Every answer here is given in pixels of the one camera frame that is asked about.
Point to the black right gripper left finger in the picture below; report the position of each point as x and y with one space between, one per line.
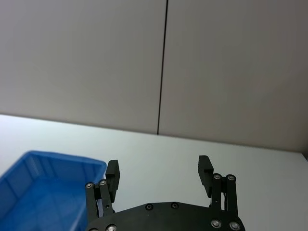
113 179

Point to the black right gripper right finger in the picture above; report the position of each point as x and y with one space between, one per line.
217 190

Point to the blue plastic bin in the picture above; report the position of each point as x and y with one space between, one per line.
45 192

